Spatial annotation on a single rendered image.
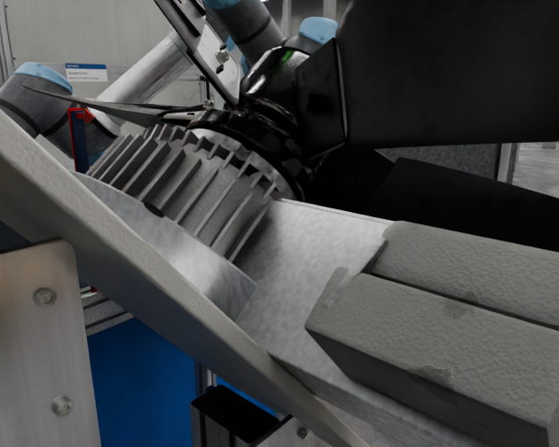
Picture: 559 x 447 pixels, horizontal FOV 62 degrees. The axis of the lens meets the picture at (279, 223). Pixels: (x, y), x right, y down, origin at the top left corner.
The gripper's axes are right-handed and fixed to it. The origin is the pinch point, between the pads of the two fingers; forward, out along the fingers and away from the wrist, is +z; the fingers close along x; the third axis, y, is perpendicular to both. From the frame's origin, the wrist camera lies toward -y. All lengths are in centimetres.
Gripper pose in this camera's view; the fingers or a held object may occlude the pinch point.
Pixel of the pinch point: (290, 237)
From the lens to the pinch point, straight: 79.2
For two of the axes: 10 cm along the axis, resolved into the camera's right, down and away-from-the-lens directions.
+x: 7.5, 1.8, -6.3
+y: -6.3, -0.8, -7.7
